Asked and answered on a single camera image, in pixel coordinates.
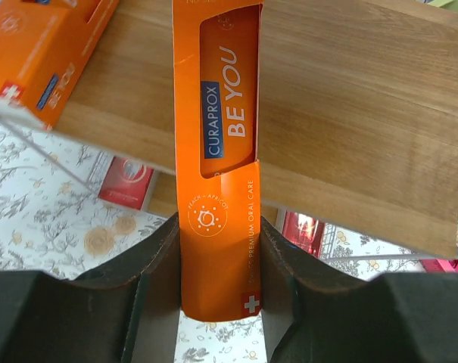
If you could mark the pink toothpaste box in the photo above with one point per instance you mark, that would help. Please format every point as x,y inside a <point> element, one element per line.
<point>440,265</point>

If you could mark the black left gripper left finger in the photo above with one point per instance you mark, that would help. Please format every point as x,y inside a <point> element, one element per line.
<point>125,310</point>

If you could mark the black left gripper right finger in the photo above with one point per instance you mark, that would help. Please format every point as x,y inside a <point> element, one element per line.
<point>312,312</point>

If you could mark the orange toothpaste box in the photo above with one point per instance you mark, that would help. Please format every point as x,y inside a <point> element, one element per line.
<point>44,48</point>
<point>216,107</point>

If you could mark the red 3D toothpaste box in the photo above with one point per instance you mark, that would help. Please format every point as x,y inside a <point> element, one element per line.
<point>128,183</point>

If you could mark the white wire wooden shelf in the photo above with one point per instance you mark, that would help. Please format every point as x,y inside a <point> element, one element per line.
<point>358,119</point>

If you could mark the floral table mat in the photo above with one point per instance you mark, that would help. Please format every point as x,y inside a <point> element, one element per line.
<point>49,220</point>

